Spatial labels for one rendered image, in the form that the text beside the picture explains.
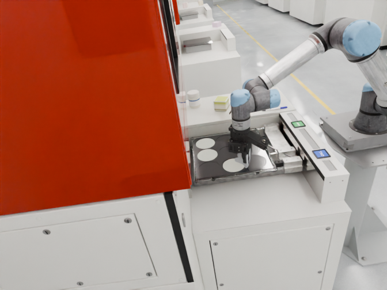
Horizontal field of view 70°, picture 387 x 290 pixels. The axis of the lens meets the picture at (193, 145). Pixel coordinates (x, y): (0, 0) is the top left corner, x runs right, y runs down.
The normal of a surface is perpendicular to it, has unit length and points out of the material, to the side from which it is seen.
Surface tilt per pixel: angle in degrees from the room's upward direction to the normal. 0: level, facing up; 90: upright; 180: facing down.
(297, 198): 0
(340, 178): 90
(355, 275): 0
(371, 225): 90
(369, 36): 82
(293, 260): 90
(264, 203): 0
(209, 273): 90
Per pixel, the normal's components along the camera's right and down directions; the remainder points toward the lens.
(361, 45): 0.07, 0.41
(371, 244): -0.14, -0.83
